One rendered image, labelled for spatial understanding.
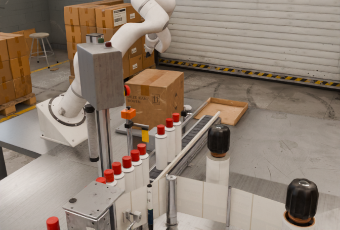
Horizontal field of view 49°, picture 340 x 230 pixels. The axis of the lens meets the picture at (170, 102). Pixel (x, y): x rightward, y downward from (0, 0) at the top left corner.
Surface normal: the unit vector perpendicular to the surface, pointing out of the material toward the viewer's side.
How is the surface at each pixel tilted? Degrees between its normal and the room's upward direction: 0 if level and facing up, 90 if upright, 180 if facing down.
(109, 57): 90
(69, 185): 0
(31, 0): 90
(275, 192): 0
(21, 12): 90
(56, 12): 90
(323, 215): 0
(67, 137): 40
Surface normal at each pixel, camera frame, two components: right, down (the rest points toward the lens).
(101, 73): 0.49, 0.31
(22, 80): 0.87, 0.10
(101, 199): -0.01, -0.93
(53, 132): -0.48, 0.32
